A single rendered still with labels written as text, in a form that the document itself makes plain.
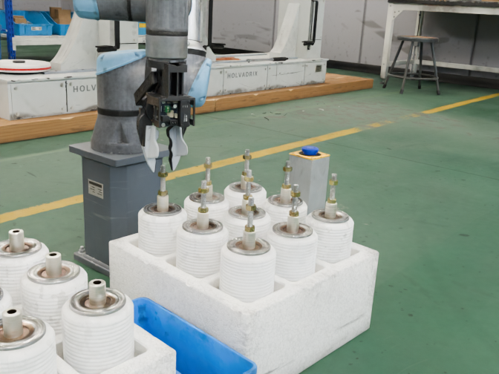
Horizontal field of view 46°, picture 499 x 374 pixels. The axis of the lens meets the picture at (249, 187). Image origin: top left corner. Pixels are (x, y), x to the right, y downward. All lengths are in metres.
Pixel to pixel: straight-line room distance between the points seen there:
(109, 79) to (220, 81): 2.42
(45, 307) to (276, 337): 0.38
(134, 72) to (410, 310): 0.83
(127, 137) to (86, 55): 1.93
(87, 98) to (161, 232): 2.03
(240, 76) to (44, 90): 1.42
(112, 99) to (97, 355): 0.72
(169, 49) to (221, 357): 0.53
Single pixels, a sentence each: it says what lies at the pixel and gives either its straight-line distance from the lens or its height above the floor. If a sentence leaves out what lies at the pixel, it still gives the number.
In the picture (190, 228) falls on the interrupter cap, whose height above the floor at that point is 0.25.
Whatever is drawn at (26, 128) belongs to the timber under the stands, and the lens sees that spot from 2.87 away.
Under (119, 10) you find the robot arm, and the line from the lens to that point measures 1.17.
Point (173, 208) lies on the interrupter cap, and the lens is 1.17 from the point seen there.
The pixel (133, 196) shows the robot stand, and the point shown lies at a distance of 1.41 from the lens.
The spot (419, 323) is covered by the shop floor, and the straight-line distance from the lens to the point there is 1.37.
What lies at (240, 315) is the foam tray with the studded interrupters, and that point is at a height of 0.17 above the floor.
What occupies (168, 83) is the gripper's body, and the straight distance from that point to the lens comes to 1.04.
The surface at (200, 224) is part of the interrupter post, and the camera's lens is 1.07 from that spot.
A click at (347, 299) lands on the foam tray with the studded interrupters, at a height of 0.11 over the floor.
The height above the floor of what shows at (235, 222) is 0.25.
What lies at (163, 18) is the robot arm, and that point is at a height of 0.62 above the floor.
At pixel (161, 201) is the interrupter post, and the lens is 1.15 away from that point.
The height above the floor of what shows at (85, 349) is 0.21.
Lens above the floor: 0.65
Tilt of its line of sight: 17 degrees down
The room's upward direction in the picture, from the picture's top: 3 degrees clockwise
